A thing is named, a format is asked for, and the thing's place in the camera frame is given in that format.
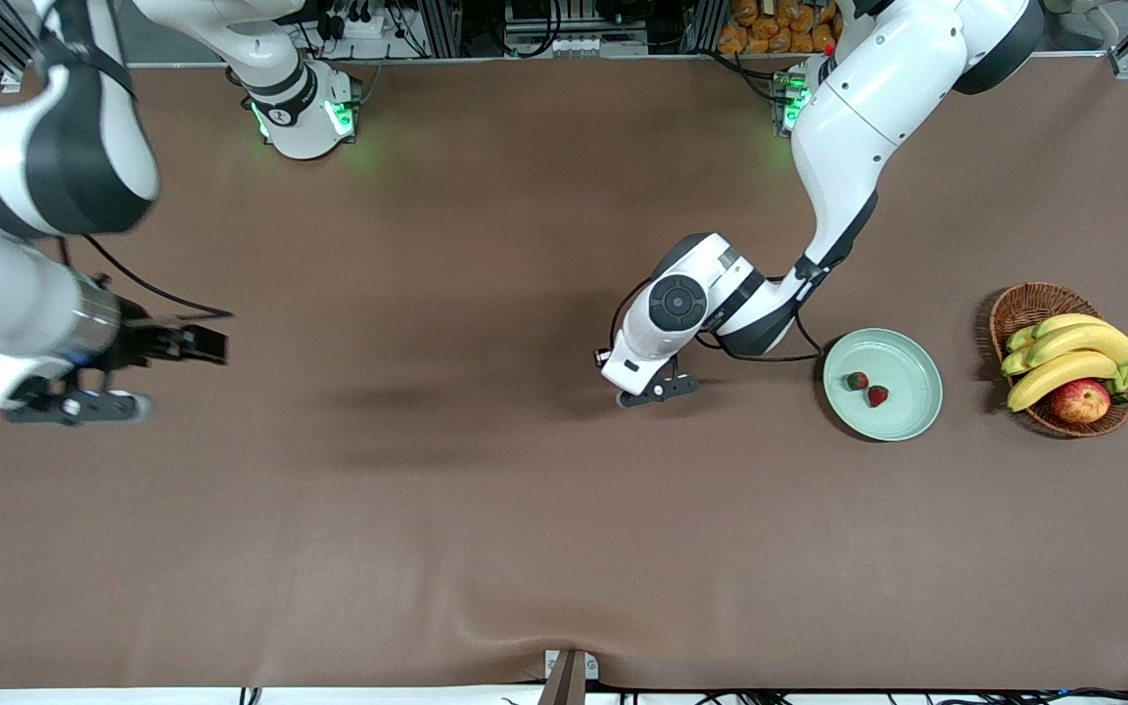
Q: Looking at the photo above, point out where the light green round plate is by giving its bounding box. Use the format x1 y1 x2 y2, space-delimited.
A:
822 327 945 443

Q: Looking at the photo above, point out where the brown table cloth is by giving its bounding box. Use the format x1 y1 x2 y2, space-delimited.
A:
0 54 1128 691

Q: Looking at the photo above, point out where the white terminal block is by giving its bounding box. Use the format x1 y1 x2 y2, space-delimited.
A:
540 34 650 58

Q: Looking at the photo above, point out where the white power strip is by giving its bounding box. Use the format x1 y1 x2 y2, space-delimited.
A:
324 10 399 42

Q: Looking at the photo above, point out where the bag of orange bread rolls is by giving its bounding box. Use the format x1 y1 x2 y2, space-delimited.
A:
718 0 844 56

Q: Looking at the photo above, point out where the brown wicker basket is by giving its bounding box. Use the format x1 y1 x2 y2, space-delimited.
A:
988 282 1128 439

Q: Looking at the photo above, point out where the red yellow apple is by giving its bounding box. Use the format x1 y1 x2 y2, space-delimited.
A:
1050 378 1112 426

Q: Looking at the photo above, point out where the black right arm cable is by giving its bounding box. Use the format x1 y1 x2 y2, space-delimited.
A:
55 235 234 320

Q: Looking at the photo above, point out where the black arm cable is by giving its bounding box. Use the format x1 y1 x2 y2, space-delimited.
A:
609 277 824 363
55 235 234 320

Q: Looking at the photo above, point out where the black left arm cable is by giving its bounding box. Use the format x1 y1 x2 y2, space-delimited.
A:
609 277 824 363

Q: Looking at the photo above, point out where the black floor cable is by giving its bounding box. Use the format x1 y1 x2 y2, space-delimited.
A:
691 688 1128 705

